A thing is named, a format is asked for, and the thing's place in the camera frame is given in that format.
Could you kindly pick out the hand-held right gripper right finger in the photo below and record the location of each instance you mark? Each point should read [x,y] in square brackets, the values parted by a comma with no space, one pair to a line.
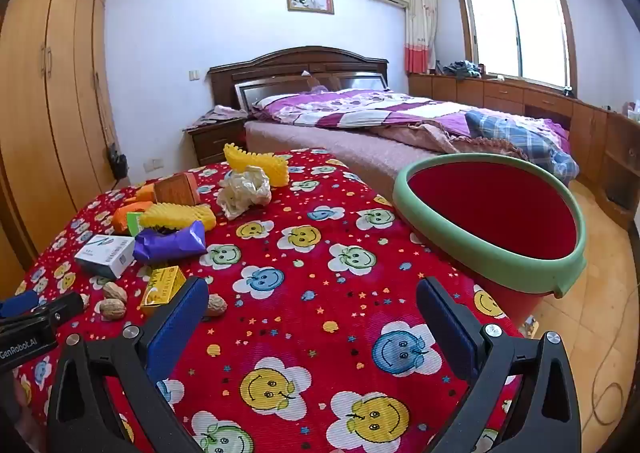
[447,328]

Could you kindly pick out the wooden framed window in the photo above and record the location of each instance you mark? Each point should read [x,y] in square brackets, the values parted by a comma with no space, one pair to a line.
[515,28]

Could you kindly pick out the black hanging bag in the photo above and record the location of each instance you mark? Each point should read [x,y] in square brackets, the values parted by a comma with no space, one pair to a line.
[118,163]

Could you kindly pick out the peanut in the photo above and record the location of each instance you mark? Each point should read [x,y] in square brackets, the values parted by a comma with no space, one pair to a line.
[216,306]
[112,310]
[115,292]

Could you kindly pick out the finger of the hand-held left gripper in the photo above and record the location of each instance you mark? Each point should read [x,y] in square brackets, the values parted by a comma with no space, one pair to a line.
[62,308]
[17,304]

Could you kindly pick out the bed with pink mattress cover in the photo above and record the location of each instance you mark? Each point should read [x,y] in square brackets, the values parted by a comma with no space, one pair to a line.
[360,148]

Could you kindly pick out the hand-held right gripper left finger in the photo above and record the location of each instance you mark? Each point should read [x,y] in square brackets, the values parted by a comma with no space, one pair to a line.
[177,333]

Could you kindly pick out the yellow cardboard box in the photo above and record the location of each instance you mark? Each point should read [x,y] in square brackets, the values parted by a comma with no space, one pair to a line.
[160,288]

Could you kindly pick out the purple plastic wrapper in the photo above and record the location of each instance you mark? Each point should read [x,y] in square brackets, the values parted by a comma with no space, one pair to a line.
[170,243]

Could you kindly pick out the blue plaid cloth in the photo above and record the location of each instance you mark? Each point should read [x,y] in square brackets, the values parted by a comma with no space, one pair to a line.
[525,138]

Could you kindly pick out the crumpled white paper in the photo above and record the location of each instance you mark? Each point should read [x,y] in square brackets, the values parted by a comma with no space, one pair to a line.
[245,193]

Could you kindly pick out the dark wooden nightstand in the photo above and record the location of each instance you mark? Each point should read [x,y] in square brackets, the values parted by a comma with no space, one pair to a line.
[215,143]

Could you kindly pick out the wall socket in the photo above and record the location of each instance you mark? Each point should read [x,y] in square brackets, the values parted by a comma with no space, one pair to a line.
[154,164]

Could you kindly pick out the orange plastic packet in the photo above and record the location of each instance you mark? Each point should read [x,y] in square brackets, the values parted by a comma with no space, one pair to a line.
[142,192]
[120,220]

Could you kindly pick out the low wooden cabinet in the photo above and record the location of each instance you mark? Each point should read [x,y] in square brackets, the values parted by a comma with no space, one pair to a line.
[500,93]

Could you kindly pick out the pink checked blanket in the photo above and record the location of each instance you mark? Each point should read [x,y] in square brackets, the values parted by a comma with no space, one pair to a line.
[425,135]

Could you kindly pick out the white and blue box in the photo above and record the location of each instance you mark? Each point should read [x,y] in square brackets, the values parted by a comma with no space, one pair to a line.
[102,255]

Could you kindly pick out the red bucket with green rim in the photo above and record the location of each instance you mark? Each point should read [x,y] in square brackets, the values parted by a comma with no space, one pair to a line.
[490,213]

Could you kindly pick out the blue grey clothes pile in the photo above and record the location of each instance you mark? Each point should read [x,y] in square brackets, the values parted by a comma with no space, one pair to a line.
[461,69]

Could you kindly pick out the wall light switch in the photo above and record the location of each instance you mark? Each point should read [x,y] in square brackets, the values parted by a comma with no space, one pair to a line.
[194,75]

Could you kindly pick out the green cardboard box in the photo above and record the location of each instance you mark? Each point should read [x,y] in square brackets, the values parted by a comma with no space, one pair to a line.
[134,223]

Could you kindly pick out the white and red curtain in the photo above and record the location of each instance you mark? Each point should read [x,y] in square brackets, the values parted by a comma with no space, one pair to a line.
[419,23]

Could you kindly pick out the wooden wardrobe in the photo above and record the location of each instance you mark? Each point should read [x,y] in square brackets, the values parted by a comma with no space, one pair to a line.
[50,108]

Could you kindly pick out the orange brown cardboard box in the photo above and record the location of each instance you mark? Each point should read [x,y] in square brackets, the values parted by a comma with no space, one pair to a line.
[175,189]

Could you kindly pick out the purple patterned quilt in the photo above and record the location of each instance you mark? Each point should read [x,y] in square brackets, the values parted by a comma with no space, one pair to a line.
[350,108]

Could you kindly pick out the red smiley printed tablecloth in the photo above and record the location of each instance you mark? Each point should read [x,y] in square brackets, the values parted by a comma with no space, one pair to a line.
[300,313]

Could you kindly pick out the pink clothes pile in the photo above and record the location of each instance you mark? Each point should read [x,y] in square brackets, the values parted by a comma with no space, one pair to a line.
[220,114]

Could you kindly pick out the white pillow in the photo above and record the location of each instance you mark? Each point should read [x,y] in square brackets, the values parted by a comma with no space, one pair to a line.
[272,100]

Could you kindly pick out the dark wooden headboard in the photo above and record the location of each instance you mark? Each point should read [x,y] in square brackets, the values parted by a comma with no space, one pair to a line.
[300,65]

